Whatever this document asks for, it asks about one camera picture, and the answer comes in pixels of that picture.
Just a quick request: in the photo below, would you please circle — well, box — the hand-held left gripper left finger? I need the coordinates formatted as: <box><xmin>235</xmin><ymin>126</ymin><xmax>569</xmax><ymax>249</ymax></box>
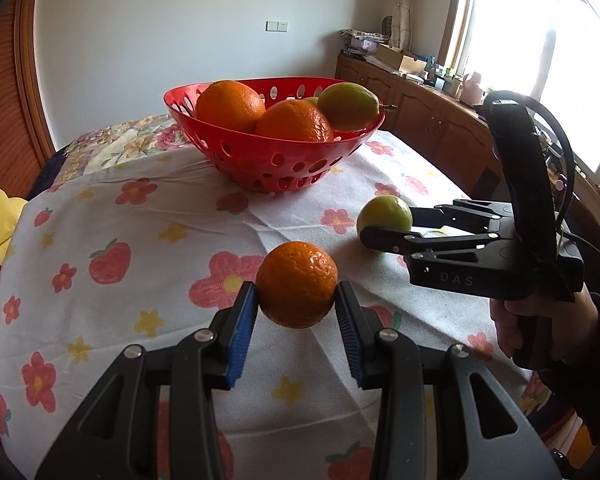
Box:
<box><xmin>35</xmin><ymin>281</ymin><xmax>259</xmax><ymax>480</ymax></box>

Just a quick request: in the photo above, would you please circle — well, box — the open cardboard box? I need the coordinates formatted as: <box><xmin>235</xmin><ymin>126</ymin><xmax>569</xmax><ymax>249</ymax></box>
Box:
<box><xmin>376</xmin><ymin>43</ymin><xmax>427</xmax><ymax>75</ymax></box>

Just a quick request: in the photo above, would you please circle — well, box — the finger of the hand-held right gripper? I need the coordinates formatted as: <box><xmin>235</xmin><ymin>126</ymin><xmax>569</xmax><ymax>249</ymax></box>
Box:
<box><xmin>410</xmin><ymin>199</ymin><xmax>512</xmax><ymax>234</ymax></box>
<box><xmin>360</xmin><ymin>226</ymin><xmax>502</xmax><ymax>262</ymax></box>

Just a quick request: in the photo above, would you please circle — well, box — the dark blue blanket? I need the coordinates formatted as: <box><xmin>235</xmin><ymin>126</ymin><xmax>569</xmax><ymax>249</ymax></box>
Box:
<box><xmin>32</xmin><ymin>142</ymin><xmax>76</xmax><ymax>197</ymax></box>

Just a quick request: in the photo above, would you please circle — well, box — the small orange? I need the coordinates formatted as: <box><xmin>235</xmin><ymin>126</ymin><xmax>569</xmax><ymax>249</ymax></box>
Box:
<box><xmin>256</xmin><ymin>241</ymin><xmax>339</xmax><ymax>330</ymax></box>

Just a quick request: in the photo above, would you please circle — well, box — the wooden slatted wardrobe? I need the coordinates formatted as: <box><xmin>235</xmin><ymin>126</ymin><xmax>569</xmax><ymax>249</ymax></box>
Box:
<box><xmin>0</xmin><ymin>0</ymin><xmax>56</xmax><ymax>201</ymax></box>

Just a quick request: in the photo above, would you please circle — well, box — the pink figurine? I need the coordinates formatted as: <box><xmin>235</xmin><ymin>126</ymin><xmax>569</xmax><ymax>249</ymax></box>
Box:
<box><xmin>460</xmin><ymin>72</ymin><xmax>487</xmax><ymax>104</ymax></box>

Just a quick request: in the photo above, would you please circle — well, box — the white strawberry flower print blanket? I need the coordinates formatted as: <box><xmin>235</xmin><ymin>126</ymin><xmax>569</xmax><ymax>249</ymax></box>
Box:
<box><xmin>0</xmin><ymin>127</ymin><xmax>556</xmax><ymax>480</ymax></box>

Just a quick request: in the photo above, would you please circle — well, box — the patterned curtain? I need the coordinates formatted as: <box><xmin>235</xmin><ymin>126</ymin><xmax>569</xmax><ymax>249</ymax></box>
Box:
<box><xmin>390</xmin><ymin>0</ymin><xmax>428</xmax><ymax>53</ymax></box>

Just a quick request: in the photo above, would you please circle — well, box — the person's right hand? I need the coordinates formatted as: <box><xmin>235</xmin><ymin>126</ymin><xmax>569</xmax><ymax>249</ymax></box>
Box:
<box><xmin>490</xmin><ymin>285</ymin><xmax>600</xmax><ymax>362</ymax></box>

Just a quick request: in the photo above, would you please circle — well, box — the red perforated plastic basket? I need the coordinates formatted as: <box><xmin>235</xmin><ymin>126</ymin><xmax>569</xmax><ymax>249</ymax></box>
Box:
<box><xmin>163</xmin><ymin>77</ymin><xmax>386</xmax><ymax>194</ymax></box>

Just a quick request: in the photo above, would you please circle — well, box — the window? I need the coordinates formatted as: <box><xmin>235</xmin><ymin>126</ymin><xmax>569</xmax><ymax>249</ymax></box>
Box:
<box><xmin>445</xmin><ymin>0</ymin><xmax>600</xmax><ymax>201</ymax></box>

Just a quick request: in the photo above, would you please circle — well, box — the wooden cabinet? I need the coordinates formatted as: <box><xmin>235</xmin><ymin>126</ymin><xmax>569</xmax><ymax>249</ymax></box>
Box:
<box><xmin>335</xmin><ymin>54</ymin><xmax>600</xmax><ymax>211</ymax></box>

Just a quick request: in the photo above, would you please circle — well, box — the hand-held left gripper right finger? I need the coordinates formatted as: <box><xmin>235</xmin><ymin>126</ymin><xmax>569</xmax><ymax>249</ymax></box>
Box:
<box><xmin>335</xmin><ymin>281</ymin><xmax>561</xmax><ymax>480</ymax></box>

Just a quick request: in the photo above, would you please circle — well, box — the large orange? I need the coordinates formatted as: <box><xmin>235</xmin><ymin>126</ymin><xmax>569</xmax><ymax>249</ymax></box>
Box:
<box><xmin>195</xmin><ymin>80</ymin><xmax>267</xmax><ymax>135</ymax></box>
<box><xmin>255</xmin><ymin>99</ymin><xmax>334</xmax><ymax>143</ymax></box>

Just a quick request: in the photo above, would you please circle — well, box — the pastel floral blanket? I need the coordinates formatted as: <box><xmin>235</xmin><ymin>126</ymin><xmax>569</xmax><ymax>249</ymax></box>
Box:
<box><xmin>55</xmin><ymin>112</ymin><xmax>201</xmax><ymax>176</ymax></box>

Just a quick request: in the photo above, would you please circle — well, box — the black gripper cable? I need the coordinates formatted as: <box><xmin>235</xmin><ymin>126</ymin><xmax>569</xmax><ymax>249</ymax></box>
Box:
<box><xmin>522</xmin><ymin>97</ymin><xmax>600</xmax><ymax>261</ymax></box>

